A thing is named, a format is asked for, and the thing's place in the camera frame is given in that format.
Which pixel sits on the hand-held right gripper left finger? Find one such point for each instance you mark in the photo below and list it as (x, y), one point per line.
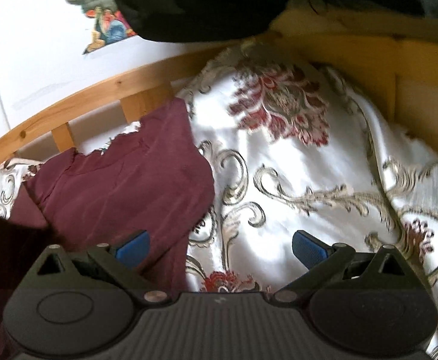
(133, 248)

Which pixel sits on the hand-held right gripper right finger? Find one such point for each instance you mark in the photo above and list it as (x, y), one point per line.
(309, 248)

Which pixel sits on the maroon shirt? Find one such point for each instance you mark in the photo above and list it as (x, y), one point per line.
(121, 195)

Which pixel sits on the floral white bedspread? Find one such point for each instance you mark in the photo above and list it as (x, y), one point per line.
(301, 165)

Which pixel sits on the black cloth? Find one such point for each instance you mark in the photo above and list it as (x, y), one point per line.
(241, 0)

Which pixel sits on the wooden bed frame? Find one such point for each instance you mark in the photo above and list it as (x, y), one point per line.
(136, 82)

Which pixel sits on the colourful cartoon wall poster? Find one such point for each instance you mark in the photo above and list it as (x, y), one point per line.
(99, 11)

